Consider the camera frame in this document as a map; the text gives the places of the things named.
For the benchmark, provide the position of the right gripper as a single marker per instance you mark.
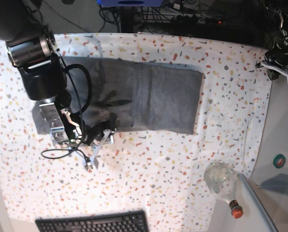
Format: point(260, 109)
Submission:
point(64, 127)

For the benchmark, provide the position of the clear bottle with orange cap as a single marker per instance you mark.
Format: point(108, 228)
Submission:
point(220, 178)

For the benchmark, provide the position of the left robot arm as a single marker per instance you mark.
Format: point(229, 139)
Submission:
point(278, 10)

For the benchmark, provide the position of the black power strip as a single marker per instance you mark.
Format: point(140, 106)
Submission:
point(196, 19)

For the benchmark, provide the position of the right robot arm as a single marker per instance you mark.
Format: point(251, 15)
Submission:
point(30, 49)

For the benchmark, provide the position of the green tape roll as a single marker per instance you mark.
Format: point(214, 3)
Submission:
point(279, 161)

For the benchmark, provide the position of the grey t-shirt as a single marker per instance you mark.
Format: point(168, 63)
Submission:
point(134, 96)

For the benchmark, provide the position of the black keyboard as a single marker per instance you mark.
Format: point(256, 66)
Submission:
point(134, 221)

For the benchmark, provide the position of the grey metal bar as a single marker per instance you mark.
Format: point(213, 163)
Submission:
point(255, 218)

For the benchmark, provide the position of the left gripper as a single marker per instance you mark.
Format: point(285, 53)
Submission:
point(278, 56)

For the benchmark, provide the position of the terrazzo patterned tablecloth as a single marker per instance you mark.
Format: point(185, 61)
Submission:
point(158, 171)

